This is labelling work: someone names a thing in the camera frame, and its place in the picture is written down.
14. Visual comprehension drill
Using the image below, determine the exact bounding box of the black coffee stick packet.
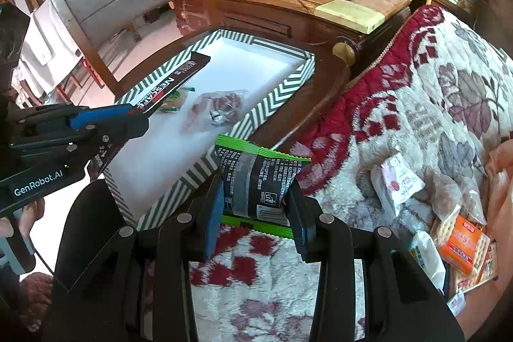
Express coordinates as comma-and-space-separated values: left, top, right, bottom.
90, 51, 212, 182

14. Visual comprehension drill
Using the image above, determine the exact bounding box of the silver wrapped candy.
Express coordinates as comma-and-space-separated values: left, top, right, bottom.
208, 110, 230, 127

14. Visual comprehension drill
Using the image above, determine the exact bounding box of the green black snack packet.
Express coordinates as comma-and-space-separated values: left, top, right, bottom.
214, 134, 312, 240

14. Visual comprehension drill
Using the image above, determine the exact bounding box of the clear bag of red candies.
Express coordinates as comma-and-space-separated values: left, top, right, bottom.
182, 89, 249, 134

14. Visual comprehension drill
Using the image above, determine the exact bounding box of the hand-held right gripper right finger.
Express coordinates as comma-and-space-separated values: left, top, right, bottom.
285, 186, 401, 342

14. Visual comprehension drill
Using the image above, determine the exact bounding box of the clear plastic bag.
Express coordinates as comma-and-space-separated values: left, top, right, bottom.
431, 171, 487, 226

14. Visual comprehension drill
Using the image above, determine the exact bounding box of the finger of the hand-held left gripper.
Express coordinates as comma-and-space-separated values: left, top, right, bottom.
24, 104, 150, 146
8, 128, 119, 167

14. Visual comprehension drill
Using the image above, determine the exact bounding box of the peach cloth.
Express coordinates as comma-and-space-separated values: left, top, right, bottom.
483, 142, 513, 279

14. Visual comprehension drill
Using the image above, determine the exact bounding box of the orange cracker packet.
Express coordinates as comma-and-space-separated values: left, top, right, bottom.
438, 216, 492, 276

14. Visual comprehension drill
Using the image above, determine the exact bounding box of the green white striped box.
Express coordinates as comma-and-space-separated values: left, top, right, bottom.
102, 29, 316, 230

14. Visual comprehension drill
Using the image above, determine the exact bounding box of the white pink snack packet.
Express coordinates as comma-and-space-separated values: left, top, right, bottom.
371, 155, 426, 218

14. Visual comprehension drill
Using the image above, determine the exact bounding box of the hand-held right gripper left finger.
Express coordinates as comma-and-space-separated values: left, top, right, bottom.
116, 176, 225, 342

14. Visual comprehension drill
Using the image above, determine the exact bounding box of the green edged snack packet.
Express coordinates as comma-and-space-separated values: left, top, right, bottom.
158, 87, 196, 113

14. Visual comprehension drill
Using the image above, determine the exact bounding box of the white towel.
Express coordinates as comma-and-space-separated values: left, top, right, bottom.
20, 0, 83, 94

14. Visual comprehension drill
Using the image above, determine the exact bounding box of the white tissue packet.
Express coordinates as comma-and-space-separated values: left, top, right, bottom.
409, 230, 447, 290

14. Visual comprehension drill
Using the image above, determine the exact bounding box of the red white floral blanket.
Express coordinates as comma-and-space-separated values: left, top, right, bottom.
188, 4, 513, 342

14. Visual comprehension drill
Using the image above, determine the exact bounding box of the clear cracker packet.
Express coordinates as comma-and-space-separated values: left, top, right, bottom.
431, 204, 461, 246

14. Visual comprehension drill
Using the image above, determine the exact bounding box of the person's left hand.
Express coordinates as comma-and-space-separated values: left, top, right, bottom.
0, 202, 46, 239

